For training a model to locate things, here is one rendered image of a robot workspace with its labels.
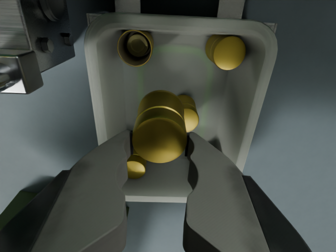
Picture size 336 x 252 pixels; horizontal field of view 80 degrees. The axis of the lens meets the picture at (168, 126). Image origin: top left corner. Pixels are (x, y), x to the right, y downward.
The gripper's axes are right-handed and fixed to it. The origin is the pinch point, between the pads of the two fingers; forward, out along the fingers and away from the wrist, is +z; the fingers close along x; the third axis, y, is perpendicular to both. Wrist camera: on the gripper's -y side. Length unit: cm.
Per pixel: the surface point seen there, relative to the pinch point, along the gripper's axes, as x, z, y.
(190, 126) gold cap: 3.6, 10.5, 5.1
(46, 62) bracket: -8.9, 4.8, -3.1
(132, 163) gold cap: -3.8, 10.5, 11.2
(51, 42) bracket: -8.4, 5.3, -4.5
